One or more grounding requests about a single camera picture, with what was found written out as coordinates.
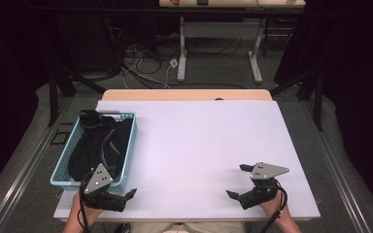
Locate light blue plastic basket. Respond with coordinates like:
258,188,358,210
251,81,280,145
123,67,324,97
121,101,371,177
50,110,139,193

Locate person's left hand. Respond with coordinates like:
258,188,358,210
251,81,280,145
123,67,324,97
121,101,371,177
72,192,106,225

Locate black garment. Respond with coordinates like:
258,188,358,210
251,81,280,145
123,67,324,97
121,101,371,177
67,109,134,183

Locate black metal stand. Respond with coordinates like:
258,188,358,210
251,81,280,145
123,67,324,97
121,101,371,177
269,66,325,132
47,16,107,128

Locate black horizontal bar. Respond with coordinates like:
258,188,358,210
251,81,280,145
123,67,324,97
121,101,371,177
28,6,341,17

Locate metal floor rail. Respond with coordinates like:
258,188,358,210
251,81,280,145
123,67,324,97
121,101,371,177
0,96,76,233
300,100,372,233

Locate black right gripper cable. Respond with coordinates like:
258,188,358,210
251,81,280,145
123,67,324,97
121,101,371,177
259,181,289,233

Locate person's dark shoe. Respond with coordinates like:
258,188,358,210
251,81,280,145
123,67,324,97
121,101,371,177
114,222,132,233

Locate white desk with metal legs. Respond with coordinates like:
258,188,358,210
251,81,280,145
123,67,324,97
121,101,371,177
158,0,307,84

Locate tangle of floor cables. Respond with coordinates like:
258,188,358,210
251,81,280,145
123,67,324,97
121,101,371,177
110,35,245,90

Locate person's beige pants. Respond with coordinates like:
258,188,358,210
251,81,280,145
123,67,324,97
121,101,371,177
129,221,247,233

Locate dark curtain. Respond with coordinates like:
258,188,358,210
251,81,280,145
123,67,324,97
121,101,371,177
0,0,42,199
273,0,373,215

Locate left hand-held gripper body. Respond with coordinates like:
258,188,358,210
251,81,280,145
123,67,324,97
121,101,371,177
79,163,127,214

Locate person's right hand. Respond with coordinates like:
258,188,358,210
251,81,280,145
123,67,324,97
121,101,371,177
258,188,289,218

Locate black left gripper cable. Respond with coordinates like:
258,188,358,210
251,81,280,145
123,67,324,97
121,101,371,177
78,173,93,233

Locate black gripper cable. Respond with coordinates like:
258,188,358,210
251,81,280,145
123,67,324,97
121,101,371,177
259,181,289,233
78,173,93,233

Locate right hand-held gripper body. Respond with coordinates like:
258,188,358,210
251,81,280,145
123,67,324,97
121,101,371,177
238,161,290,211

